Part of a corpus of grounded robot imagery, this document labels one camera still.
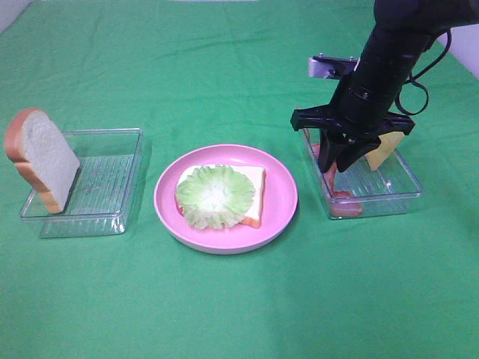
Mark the green lettuce leaf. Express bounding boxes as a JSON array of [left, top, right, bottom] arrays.
[[174, 164, 256, 230]]

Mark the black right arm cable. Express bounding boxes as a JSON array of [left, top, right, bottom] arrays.
[[395, 25, 452, 116]]

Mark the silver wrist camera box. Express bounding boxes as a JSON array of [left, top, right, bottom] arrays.
[[308, 54, 359, 80]]

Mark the bacon strip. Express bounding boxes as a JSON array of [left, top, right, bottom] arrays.
[[323, 162, 363, 218], [294, 104, 311, 141]]

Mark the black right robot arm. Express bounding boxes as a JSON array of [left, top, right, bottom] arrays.
[[290, 0, 478, 173]]

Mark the bread slice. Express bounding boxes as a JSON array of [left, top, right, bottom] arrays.
[[4, 108, 80, 214], [174, 165, 267, 229]]

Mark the yellow cheese slice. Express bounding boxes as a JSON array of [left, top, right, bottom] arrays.
[[365, 132, 405, 171]]

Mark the clear plastic toppings tray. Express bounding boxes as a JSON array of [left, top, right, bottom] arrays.
[[299, 129, 423, 219]]

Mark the clear plastic bread tray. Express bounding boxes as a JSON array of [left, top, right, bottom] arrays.
[[19, 128, 143, 239]]

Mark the pink round plate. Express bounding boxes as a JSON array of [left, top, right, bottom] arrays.
[[153, 144, 298, 254]]

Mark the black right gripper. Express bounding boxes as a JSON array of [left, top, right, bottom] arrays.
[[290, 80, 415, 173]]

